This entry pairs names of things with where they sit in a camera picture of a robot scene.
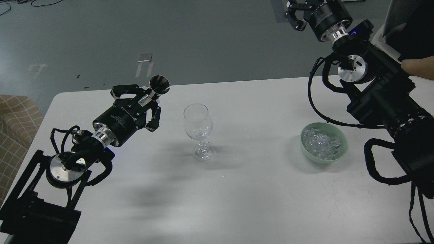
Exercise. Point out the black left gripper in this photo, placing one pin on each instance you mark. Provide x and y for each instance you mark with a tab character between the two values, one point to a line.
125	117

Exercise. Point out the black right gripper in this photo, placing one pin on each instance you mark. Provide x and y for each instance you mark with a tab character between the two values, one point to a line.
322	15

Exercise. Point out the steel double jigger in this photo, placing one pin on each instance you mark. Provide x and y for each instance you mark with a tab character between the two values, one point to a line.
158	86

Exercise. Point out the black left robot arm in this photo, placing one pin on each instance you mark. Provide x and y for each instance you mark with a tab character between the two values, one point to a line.
82	160

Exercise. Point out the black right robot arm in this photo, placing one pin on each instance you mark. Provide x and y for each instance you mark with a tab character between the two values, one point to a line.
379	92

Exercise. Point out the clear wine glass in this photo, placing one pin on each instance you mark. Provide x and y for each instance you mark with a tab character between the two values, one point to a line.
198	126

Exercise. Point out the pile of clear ice cubes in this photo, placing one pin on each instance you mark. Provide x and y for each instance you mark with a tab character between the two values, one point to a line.
321	144

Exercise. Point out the white office chair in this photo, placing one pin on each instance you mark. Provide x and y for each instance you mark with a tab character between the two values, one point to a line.
379	40

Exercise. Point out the seated person in jeans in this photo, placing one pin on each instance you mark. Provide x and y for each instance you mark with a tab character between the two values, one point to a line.
409	30

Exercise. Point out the green bowl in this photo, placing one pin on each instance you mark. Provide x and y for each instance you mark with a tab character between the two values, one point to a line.
330	129

